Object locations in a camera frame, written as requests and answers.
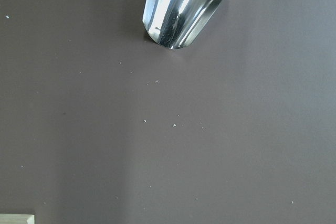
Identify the silver metal scoop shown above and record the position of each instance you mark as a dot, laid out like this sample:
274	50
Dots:
175	24

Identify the bamboo cutting board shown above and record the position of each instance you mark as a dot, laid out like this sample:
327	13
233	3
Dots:
17	219

